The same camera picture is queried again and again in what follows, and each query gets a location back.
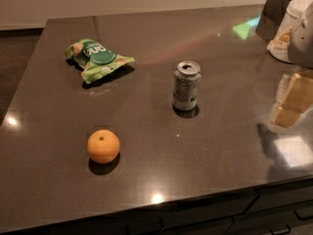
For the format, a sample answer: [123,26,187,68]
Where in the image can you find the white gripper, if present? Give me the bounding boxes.
[271,4,313,128]

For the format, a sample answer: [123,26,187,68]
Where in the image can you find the silver green 7up can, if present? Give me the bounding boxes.
[172,61,201,111]

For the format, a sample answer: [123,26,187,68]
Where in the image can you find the dark box on counter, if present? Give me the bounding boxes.
[255,0,290,42]

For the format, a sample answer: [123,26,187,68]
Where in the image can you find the dark cabinet drawers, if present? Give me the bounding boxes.
[126,178,313,235]

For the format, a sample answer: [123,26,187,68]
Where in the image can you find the green chip bag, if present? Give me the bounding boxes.
[65,38,135,84]

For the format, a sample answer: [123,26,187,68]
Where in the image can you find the orange fruit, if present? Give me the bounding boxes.
[87,129,120,164]

